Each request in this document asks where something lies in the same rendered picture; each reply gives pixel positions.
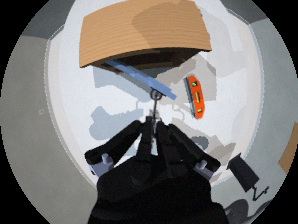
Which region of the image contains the orange torpedo level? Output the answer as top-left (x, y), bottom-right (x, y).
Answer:
top-left (186, 76), bottom-right (205, 119)

